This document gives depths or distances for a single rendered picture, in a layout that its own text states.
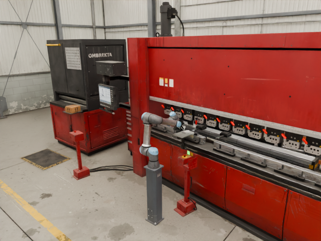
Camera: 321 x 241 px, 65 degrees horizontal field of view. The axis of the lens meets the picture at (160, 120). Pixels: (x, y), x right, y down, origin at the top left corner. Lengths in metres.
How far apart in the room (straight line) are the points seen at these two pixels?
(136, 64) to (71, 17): 6.88
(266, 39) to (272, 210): 1.82
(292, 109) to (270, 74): 0.41
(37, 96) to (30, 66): 1.04
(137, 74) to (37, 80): 6.35
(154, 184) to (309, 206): 1.65
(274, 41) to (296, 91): 0.53
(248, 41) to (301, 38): 0.52
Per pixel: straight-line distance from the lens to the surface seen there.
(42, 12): 10.10
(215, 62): 3.21
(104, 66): 4.05
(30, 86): 9.82
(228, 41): 3.09
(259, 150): 3.44
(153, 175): 3.12
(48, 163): 5.42
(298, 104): 2.82
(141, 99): 4.04
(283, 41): 2.81
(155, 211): 3.40
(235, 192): 3.36
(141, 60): 3.97
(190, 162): 3.29
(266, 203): 3.20
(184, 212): 3.67
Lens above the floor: 2.23
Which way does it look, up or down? 17 degrees down
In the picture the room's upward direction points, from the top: 1 degrees counter-clockwise
